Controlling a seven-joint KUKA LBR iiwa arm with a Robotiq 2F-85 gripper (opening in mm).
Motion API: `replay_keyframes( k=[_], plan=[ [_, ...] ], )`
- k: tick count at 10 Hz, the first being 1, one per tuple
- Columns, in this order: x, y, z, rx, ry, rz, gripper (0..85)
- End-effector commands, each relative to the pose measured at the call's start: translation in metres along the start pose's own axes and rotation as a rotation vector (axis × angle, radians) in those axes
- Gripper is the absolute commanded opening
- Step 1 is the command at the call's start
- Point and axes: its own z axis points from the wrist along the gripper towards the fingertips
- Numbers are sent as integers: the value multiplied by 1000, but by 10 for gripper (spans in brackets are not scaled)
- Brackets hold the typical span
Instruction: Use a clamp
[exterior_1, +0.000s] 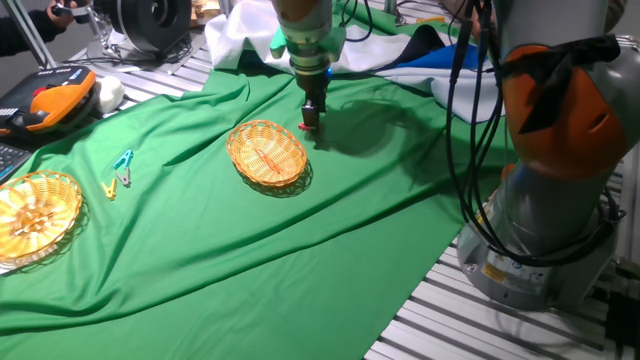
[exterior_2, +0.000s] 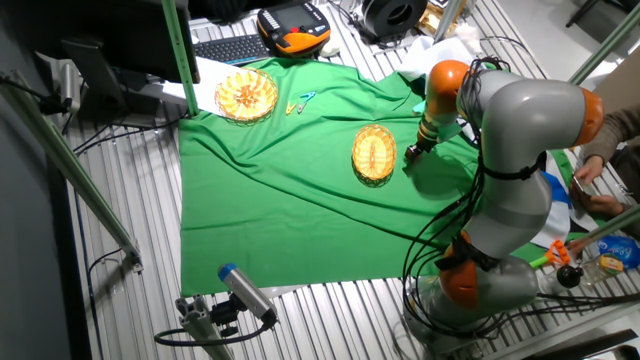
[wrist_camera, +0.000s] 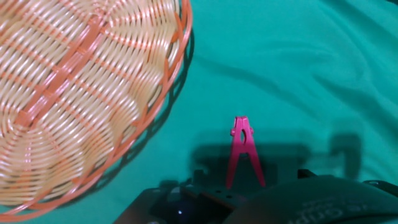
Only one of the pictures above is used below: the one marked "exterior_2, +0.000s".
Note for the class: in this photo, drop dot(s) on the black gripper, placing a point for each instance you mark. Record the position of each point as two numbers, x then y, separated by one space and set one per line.
415 152

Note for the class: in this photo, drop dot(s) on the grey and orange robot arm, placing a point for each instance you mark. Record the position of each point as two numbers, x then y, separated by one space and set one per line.
525 115

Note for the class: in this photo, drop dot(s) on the person's right forearm brown sleeve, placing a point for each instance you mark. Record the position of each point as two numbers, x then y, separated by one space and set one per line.
615 130

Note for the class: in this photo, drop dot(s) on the person's right hand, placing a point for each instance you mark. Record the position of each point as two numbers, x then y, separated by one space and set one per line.
591 170

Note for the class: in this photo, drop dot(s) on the person's left hand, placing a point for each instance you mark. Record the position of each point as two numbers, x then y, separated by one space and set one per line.
602 205

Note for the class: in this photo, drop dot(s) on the oval wicker basket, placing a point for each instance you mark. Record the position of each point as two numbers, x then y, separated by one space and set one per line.
374 152

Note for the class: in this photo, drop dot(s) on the teal clothespin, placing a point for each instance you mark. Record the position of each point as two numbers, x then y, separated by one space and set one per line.
308 96

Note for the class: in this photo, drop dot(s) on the grey clothespin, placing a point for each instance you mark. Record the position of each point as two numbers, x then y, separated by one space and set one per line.
302 107

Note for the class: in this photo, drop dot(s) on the yellow clothespin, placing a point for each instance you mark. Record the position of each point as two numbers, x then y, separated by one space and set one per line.
290 108

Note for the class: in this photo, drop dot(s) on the white computer mouse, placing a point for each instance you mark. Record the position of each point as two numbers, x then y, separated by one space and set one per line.
330 49

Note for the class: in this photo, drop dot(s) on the black filament spool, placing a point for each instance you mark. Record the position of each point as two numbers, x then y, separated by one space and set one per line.
392 17

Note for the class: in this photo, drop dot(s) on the green cloth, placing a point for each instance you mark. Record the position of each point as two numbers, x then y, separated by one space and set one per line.
280 200

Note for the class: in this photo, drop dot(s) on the smartphone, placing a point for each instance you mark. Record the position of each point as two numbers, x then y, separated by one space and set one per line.
580 185

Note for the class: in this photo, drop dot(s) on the orange and black teach pendant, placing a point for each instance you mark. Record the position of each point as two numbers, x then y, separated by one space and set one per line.
295 30

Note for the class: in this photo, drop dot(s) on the orange and green toy tool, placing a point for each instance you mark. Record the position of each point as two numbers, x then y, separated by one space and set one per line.
556 254

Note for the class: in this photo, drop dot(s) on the round wicker basket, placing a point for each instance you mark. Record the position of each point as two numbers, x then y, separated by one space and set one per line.
246 95

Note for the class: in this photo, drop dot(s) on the black keyboard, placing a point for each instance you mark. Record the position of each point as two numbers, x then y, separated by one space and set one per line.
230 50

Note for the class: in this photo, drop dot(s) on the glass bottle with black cap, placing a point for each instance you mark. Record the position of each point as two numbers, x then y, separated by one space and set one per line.
595 270

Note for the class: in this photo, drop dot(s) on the brown cardboard sheet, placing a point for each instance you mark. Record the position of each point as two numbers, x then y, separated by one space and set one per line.
620 85

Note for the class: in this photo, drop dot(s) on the black chair base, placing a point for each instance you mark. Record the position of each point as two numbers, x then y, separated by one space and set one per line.
582 11

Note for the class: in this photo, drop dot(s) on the white paper sheet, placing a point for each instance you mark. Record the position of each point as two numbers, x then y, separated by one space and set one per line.
207 75

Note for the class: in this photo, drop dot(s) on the blue plastic bag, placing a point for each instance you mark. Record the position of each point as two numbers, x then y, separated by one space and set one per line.
622 250

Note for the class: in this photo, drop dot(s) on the black monitor with stand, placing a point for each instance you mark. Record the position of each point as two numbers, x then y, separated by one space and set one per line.
125 35

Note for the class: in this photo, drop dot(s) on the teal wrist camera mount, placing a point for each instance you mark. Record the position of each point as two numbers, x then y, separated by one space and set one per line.
450 132

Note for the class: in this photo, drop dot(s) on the green frame post near bottle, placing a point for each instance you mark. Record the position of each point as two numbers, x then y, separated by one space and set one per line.
607 226

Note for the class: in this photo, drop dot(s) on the green slanted frame post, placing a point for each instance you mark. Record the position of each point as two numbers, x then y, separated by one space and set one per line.
605 47

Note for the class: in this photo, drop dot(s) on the grey camera with blue cap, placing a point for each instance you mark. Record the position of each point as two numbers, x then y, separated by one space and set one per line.
247 292

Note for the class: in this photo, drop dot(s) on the green frame post by monitor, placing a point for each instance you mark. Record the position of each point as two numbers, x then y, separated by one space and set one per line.
179 55

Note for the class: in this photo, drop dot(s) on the short aluminium profile mount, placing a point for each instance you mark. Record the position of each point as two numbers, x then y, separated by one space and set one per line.
200 325

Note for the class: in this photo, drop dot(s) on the long aluminium frame beam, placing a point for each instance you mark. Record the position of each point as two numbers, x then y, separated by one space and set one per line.
70 165

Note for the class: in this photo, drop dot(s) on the small grey mounted camera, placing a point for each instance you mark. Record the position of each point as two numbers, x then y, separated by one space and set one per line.
70 87

